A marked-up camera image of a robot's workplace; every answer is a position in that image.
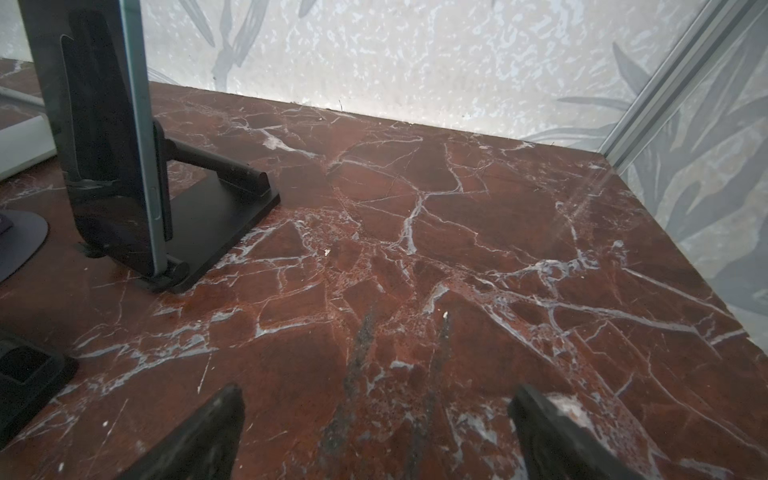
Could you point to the grey round-base phone stand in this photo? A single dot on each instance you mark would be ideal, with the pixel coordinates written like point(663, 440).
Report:
point(22, 234)

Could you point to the aluminium frame enclosure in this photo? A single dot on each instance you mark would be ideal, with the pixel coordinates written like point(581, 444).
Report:
point(711, 34)

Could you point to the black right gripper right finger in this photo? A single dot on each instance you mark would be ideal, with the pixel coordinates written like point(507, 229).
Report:
point(555, 447)

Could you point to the black block phone stand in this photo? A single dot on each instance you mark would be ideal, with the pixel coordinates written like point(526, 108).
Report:
point(31, 376)

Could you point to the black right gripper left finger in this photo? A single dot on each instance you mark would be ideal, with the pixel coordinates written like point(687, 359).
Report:
point(204, 446)

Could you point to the black folding phone stand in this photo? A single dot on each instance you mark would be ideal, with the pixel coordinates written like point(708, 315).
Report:
point(203, 205)

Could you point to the green-edged smartphone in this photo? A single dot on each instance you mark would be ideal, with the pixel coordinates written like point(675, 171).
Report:
point(90, 62)

